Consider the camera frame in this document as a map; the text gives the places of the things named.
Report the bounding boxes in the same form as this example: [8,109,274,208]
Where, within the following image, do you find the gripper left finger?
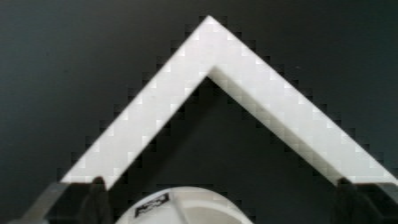
[24,176,113,224]

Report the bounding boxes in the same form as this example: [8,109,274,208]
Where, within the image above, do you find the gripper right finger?
[331,178,398,224]

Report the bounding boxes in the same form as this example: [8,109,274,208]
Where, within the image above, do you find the white round stool seat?
[116,187,255,224]

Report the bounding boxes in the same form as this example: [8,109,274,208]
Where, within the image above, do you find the white U-shaped fence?
[63,18,398,185]

